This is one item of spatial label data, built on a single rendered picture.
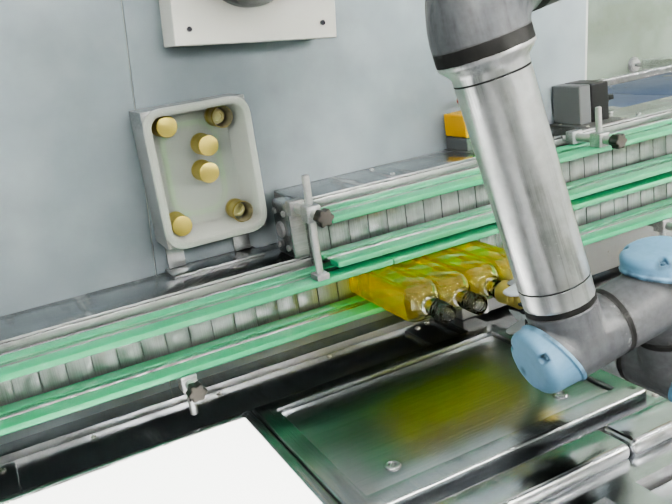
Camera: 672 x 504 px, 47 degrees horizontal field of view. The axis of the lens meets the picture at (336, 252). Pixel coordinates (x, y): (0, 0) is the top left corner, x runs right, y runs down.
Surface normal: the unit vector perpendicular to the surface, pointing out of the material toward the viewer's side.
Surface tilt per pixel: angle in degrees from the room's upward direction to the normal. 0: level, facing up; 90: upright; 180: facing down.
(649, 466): 90
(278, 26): 4
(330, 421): 90
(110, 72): 0
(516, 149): 32
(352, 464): 90
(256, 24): 4
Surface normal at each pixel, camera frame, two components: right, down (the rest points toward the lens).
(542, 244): -0.17, 0.35
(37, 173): 0.45, 0.20
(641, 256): -0.30, -0.88
